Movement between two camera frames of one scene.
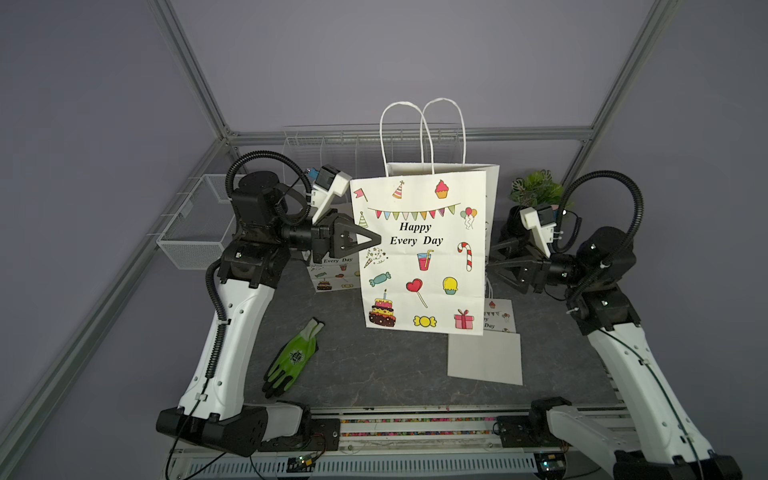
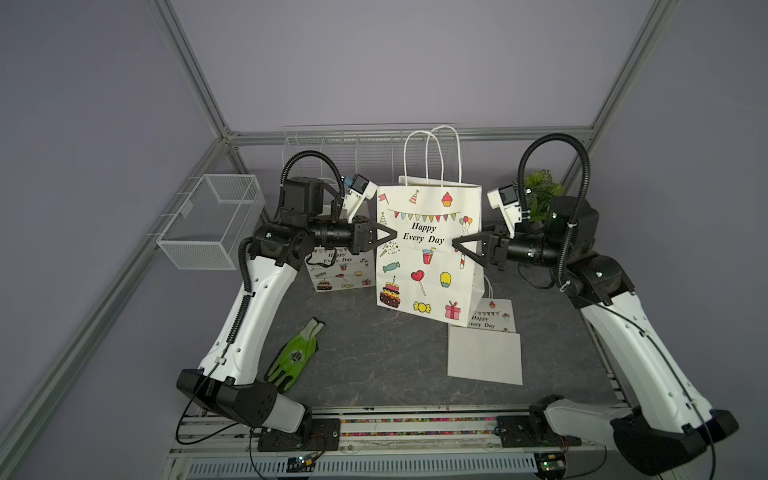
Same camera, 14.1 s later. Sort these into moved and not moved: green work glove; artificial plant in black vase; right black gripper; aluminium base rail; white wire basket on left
Moved: right black gripper
Not moved: white wire basket on left; artificial plant in black vase; aluminium base rail; green work glove
